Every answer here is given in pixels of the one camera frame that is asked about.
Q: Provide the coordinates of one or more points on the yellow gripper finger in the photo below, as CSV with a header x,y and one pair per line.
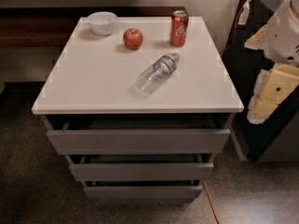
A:
x,y
271,89
258,40

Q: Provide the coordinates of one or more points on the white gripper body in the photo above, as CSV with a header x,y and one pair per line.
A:
x,y
282,37

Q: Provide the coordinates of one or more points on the clear plastic water bottle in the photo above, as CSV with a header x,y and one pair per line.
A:
x,y
157,74

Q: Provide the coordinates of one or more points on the grey top drawer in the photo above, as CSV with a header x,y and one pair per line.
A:
x,y
138,137

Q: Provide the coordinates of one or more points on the grey drawer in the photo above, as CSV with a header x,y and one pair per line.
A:
x,y
162,191
131,168
138,137

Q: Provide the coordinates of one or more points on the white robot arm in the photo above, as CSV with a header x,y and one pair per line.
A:
x,y
279,41

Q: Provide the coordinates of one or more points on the white top drawer cabinet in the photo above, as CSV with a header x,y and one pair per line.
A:
x,y
96,74

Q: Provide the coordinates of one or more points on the grey middle drawer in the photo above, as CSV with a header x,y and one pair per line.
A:
x,y
131,168

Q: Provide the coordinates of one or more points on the grey bottom drawer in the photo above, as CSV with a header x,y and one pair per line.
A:
x,y
162,191

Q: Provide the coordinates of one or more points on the red cola can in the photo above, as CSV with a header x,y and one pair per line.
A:
x,y
179,25

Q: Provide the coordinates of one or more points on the red apple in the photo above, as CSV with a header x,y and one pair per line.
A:
x,y
133,38

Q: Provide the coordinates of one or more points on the white bowl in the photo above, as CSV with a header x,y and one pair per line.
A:
x,y
102,23

